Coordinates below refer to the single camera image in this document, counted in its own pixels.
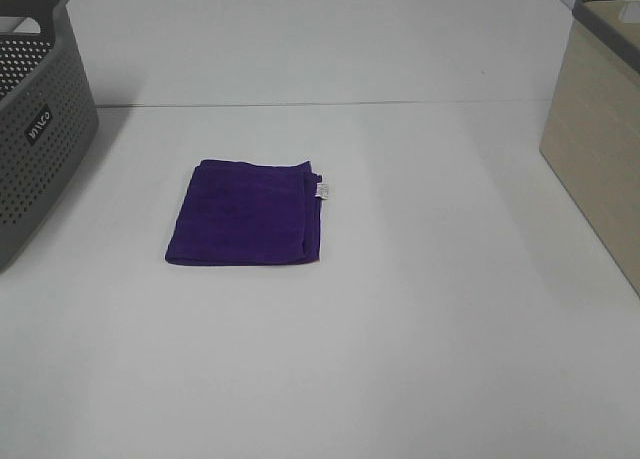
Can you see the purple towel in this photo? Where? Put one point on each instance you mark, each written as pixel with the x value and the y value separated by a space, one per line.
pixel 241 214

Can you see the beige plastic basket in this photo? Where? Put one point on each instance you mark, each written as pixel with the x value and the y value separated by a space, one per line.
pixel 591 135

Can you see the grey perforated plastic basket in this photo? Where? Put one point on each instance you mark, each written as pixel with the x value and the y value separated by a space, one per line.
pixel 48 118

